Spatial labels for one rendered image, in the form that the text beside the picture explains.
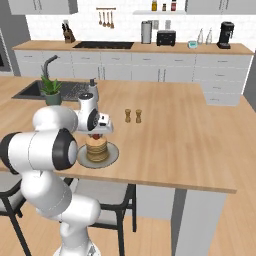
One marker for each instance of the black toaster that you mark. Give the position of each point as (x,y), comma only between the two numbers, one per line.
(166,38)

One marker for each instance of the grey wall cupboards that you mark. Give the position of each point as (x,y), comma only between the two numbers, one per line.
(43,6)
(220,6)

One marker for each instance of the green plant in pot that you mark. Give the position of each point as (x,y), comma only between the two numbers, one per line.
(51,90)

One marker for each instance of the wooden shaker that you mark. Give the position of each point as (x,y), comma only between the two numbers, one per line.
(127,116)
(138,116)

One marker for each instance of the grey canister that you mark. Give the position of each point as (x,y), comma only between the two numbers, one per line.
(146,32)

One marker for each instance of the dark sink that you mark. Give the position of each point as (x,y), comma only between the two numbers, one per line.
(68,90)

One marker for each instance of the yellow bottle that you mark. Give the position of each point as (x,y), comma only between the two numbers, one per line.
(154,6)

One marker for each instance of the grey plate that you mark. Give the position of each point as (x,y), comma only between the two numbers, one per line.
(113,154)

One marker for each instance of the white soap dispenser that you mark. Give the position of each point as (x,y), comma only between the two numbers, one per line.
(93,90)

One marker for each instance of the white wall shelf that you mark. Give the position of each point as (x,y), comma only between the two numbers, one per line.
(159,12)

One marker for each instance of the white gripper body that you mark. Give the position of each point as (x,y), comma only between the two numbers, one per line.
(104,130)

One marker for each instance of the small teal timer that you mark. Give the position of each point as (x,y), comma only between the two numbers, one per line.
(192,44)

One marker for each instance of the wooden utensil rail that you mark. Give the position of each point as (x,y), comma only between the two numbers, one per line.
(106,8)

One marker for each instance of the red bottle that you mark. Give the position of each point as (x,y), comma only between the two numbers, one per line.
(173,6)

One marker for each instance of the pancake stack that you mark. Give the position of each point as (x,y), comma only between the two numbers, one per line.
(96,150)

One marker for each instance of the clear glass bottle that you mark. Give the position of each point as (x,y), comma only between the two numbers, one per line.
(200,37)
(209,37)

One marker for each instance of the wooden knife block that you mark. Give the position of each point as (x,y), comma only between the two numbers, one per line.
(69,35)

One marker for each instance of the hanging wooden utensil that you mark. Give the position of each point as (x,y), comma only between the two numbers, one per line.
(104,20)
(100,19)
(112,20)
(108,19)

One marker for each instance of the red strawberry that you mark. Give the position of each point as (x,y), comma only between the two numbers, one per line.
(96,136)

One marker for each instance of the black hob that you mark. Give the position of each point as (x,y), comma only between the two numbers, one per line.
(103,45)

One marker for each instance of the grey tap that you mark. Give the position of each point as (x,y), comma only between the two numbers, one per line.
(46,66)

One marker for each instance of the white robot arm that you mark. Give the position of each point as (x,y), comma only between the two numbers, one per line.
(36,151)

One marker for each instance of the black coffee machine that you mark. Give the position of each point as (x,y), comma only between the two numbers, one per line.
(225,35)

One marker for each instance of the black stool with grey seat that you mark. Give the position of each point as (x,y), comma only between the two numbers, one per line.
(10,190)
(103,196)

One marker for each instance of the small brown jar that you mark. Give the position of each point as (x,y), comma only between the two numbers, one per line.
(164,7)

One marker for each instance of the grey base cupboards run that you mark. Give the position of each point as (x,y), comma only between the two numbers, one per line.
(150,68)

